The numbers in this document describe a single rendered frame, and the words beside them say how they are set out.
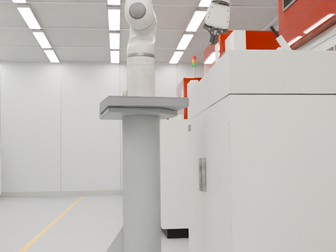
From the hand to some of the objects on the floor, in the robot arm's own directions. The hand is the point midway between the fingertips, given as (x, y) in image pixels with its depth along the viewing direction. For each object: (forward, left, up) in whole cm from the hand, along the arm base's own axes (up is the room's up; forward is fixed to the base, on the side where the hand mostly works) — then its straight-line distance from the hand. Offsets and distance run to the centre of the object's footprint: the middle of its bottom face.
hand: (213, 39), depth 204 cm
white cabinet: (+27, -1, -111) cm, 115 cm away
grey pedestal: (-40, +2, -112) cm, 119 cm away
